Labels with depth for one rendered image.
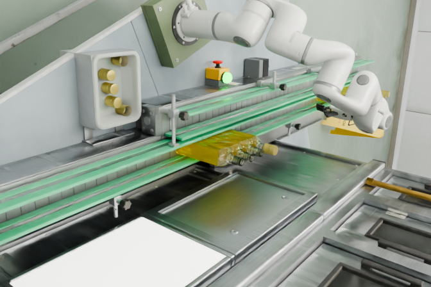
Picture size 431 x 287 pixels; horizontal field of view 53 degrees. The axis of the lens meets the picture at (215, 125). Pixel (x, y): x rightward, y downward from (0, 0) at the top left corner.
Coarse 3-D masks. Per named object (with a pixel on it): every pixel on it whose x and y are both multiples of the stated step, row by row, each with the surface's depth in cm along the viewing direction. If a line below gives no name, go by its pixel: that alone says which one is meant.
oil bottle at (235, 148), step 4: (212, 136) 153; (208, 140) 149; (212, 140) 149; (216, 140) 149; (220, 140) 149; (224, 140) 149; (220, 144) 145; (224, 144) 145; (228, 144) 145; (232, 144) 145; (236, 144) 145; (232, 148) 143; (236, 148) 143; (240, 148) 144; (232, 152) 143; (236, 152) 143
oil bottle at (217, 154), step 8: (192, 144) 145; (200, 144) 144; (208, 144) 144; (216, 144) 144; (176, 152) 151; (184, 152) 148; (192, 152) 146; (200, 152) 143; (208, 152) 141; (216, 152) 139; (224, 152) 138; (200, 160) 145; (208, 160) 142; (216, 160) 140; (224, 160) 139
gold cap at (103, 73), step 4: (104, 68) 133; (100, 72) 132; (104, 72) 131; (108, 72) 130; (112, 72) 131; (100, 76) 132; (104, 76) 131; (108, 76) 130; (112, 76) 131; (108, 80) 131; (112, 80) 132
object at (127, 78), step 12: (96, 60) 122; (108, 60) 135; (132, 60) 136; (96, 72) 123; (120, 72) 139; (132, 72) 137; (96, 84) 124; (120, 84) 140; (132, 84) 138; (96, 96) 125; (120, 96) 141; (132, 96) 139; (96, 108) 126; (108, 108) 138; (132, 108) 140; (96, 120) 127; (108, 120) 134; (120, 120) 135; (132, 120) 138
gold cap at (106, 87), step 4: (104, 84) 134; (108, 84) 133; (112, 84) 132; (116, 84) 133; (104, 88) 133; (108, 88) 132; (112, 88) 132; (116, 88) 133; (104, 92) 135; (108, 92) 133; (112, 92) 133; (116, 92) 134
